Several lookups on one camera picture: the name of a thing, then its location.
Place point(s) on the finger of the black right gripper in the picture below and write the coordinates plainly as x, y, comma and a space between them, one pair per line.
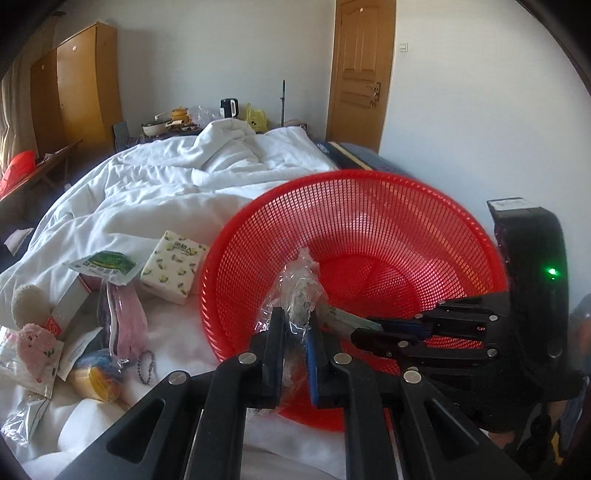
415, 325
392, 345

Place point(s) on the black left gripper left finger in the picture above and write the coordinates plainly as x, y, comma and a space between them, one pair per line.
190, 427

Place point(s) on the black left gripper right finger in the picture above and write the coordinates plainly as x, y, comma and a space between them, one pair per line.
398, 427

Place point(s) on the clear plastic bag with towel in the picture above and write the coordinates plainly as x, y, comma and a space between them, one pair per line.
297, 290

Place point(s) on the green white sachet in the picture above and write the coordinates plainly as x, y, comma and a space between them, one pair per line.
111, 266

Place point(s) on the red plastic mesh basket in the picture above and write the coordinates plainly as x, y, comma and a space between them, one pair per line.
386, 246

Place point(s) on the white tissue pack lemon print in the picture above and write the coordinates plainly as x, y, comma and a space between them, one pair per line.
171, 268

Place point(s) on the pink purple cloth pouch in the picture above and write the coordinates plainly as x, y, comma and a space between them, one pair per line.
124, 323

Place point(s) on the yellow packet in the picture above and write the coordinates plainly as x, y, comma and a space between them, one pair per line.
97, 376

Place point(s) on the white paper leaflet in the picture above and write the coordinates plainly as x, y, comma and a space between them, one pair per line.
75, 344

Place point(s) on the grey red cardboard box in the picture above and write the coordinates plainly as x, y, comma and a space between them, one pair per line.
70, 303

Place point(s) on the pink plush bear in bag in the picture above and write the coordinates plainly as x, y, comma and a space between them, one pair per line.
30, 357

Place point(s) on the beige fluffy ball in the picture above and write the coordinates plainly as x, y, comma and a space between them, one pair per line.
29, 305

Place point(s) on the yellow plastic bag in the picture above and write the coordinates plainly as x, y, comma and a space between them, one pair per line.
256, 118

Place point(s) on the white cooking pot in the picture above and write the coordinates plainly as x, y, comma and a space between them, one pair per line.
161, 124

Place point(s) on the black electric kettle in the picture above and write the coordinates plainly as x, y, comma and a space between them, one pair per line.
229, 108

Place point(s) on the dark wooden desk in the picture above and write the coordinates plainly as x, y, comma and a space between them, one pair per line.
44, 171

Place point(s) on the wooden door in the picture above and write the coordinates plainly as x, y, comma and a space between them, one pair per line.
362, 64

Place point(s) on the red cap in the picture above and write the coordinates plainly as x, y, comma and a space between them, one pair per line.
19, 167

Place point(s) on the wooden wardrobe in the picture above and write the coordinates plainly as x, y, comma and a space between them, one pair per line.
75, 97

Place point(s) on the beige curtain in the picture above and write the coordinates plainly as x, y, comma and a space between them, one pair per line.
17, 133

